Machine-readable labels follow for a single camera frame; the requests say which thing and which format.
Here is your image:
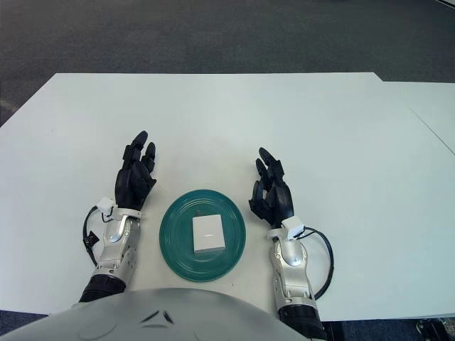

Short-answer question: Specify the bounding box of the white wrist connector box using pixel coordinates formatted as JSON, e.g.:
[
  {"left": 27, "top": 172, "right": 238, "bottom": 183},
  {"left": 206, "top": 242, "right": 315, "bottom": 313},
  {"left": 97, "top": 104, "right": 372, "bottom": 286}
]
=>
[
  {"left": 282, "top": 217, "right": 306, "bottom": 241},
  {"left": 97, "top": 198, "right": 117, "bottom": 217}
]

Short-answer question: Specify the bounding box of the grey robot torso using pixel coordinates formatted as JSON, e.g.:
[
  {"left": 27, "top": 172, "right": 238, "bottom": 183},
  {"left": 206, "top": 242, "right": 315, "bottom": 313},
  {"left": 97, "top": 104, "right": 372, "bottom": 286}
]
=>
[{"left": 0, "top": 287, "right": 303, "bottom": 341}]

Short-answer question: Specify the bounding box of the green round plate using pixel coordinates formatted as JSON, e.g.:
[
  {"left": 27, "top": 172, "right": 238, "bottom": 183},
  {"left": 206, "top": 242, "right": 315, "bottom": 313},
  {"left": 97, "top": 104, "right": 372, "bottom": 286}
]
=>
[{"left": 159, "top": 189, "right": 247, "bottom": 283}]

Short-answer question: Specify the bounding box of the white right wrist connector box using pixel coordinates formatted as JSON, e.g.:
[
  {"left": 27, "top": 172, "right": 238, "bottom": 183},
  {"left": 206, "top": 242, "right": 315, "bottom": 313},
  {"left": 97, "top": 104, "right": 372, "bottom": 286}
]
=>
[{"left": 282, "top": 217, "right": 306, "bottom": 241}]

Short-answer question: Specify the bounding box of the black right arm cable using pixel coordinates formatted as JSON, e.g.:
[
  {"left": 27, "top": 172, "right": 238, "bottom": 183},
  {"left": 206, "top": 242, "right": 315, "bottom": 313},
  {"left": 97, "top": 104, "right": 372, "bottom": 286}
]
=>
[{"left": 301, "top": 227, "right": 336, "bottom": 299}]

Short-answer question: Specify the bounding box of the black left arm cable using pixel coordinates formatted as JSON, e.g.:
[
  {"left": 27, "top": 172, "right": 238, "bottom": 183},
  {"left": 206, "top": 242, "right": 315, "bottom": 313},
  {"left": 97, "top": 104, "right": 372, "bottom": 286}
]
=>
[{"left": 81, "top": 205, "right": 107, "bottom": 267}]

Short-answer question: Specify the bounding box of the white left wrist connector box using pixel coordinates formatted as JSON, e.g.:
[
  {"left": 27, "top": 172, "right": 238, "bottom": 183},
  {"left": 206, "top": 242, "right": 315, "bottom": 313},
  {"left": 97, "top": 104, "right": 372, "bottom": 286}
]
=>
[{"left": 97, "top": 198, "right": 117, "bottom": 217}]

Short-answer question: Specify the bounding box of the black caster base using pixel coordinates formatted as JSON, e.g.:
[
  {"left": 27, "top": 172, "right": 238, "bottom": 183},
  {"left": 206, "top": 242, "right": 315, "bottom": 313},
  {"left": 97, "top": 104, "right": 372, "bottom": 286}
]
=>
[{"left": 415, "top": 318, "right": 455, "bottom": 341}]

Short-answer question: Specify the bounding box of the white square charger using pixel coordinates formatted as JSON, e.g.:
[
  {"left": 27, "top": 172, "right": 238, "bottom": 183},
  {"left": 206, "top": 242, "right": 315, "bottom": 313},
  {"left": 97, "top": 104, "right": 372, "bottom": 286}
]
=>
[{"left": 191, "top": 211, "right": 228, "bottom": 256}]

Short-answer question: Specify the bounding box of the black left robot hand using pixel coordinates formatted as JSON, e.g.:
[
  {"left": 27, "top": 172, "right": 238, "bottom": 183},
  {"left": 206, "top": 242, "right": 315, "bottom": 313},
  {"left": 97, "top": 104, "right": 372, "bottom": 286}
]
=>
[{"left": 114, "top": 130, "right": 158, "bottom": 211}]

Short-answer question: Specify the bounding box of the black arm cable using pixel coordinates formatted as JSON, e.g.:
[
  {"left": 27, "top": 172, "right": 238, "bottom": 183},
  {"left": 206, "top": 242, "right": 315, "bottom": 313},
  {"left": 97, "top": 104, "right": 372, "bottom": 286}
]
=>
[
  {"left": 301, "top": 227, "right": 336, "bottom": 299},
  {"left": 81, "top": 205, "right": 107, "bottom": 267}
]

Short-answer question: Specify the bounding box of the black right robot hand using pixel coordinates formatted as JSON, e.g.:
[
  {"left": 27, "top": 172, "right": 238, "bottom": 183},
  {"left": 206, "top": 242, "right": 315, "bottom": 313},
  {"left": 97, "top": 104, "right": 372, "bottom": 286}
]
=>
[{"left": 247, "top": 147, "right": 295, "bottom": 228}]

